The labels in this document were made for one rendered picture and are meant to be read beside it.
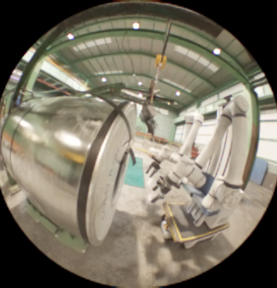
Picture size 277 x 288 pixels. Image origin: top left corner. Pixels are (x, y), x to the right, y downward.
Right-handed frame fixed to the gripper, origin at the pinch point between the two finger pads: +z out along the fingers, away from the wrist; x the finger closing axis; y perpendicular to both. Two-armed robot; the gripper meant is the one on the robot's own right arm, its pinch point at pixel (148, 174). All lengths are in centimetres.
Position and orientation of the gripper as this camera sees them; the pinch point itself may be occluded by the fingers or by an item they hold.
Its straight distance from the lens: 102.6
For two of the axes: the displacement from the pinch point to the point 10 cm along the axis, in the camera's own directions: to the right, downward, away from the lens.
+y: 7.9, 5.8, 1.8
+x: -1.9, -0.4, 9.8
